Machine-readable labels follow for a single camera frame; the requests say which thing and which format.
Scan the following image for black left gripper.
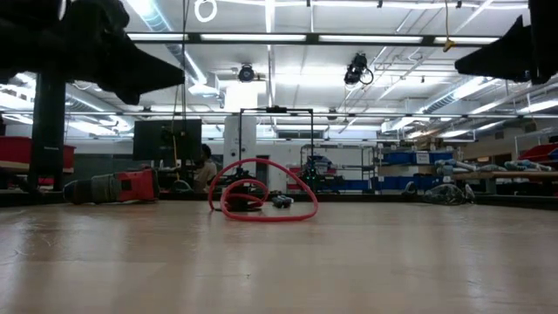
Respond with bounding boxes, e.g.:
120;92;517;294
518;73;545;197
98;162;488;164
56;0;187;106

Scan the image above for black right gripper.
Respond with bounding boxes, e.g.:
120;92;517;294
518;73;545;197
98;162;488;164
453;0;558;86

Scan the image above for red cord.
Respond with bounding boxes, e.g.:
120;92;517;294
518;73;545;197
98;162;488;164
207;157;320;224

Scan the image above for black monitor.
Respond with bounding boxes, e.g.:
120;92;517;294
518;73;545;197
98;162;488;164
132;118;203;162

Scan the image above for rack with red blue bins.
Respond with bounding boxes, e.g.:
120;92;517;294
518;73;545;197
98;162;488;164
514;141;558;164

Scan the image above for red black power drill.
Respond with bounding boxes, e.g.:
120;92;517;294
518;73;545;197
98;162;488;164
64;167;159;205

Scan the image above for grey blue bundle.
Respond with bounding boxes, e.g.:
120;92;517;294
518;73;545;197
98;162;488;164
435;158;479;173
505;159;547;173

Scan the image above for person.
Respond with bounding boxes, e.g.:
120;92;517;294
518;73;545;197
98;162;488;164
194;143;219;194

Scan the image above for wooden top workbench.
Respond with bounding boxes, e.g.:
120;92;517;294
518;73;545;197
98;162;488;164
453;169;558;195

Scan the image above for LED light bar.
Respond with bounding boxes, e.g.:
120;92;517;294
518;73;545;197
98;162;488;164
0;110;558;120

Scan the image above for red storage bins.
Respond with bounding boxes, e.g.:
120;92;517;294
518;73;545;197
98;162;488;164
0;135;76;174

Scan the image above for clear safety glasses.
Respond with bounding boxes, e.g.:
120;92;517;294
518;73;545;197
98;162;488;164
420;181;477;206

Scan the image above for metal shelving cart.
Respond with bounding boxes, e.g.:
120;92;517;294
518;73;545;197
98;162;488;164
285;146;376;194

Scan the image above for silver air duct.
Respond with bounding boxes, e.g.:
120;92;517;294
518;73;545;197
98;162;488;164
418;76;537;115

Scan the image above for yellow hanging cord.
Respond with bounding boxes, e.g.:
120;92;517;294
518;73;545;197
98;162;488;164
442;0;456;54

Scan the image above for white hanging cable ring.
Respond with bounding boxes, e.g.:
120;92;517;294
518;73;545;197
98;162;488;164
194;0;218;24

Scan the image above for black background rig frame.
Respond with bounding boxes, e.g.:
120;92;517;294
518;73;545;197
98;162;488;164
237;106;316;194

